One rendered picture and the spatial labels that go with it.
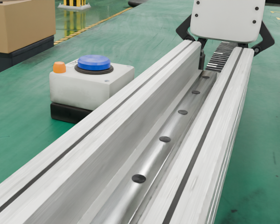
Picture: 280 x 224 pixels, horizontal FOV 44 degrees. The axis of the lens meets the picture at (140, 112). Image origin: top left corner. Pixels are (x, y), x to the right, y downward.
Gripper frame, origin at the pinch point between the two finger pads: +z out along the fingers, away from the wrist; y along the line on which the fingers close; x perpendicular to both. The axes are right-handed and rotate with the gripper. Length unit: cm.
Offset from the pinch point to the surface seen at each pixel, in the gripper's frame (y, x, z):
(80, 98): 12.7, 21.4, -0.4
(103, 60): 11.7, 17.6, -4.2
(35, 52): 42.5, -10.9, 5.5
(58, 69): 15.8, 21.1, -3.3
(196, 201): -4.4, 40.8, -5.4
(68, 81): 14.2, 21.4, -2.3
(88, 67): 12.8, 19.4, -3.6
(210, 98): -2.7, 26.9, -5.4
